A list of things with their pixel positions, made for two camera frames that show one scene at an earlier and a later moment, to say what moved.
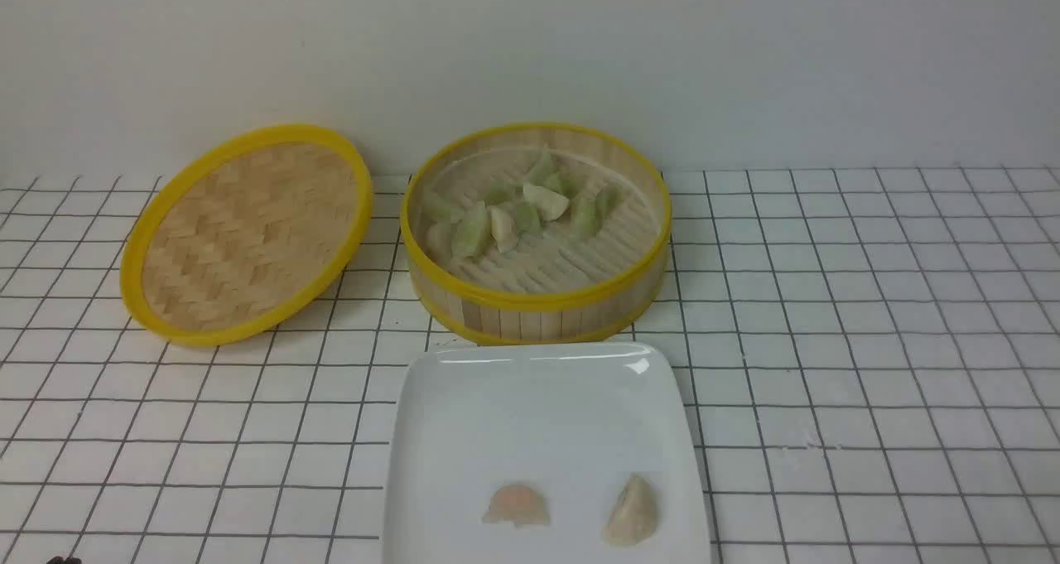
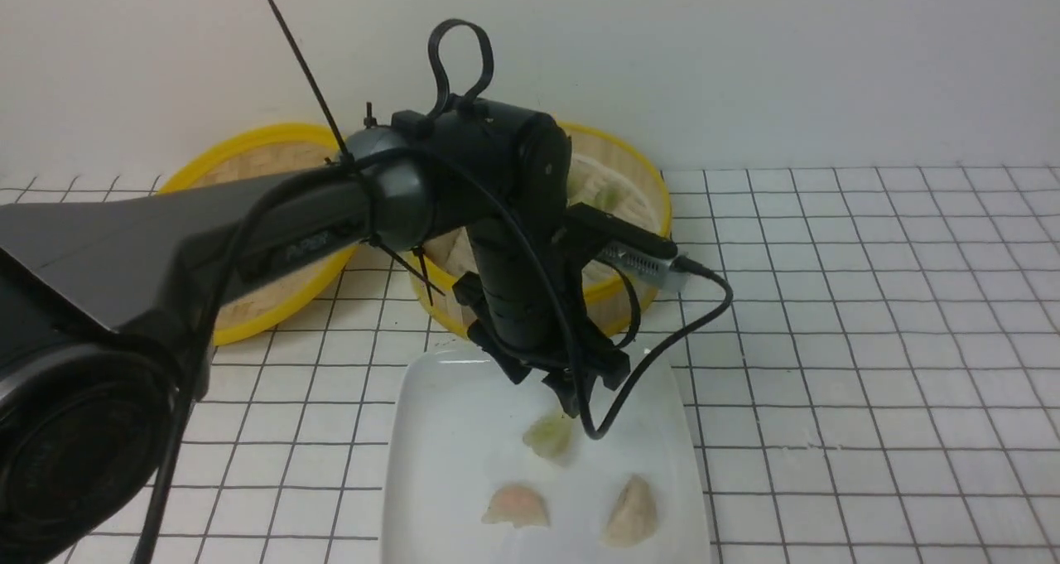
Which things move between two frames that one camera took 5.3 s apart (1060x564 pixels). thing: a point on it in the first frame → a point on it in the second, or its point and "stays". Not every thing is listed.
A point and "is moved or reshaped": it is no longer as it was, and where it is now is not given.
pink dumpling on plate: [518, 504] stays
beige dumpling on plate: [633, 516] stays
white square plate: [577, 421] stays
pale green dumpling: [471, 234] is moved or reshaped
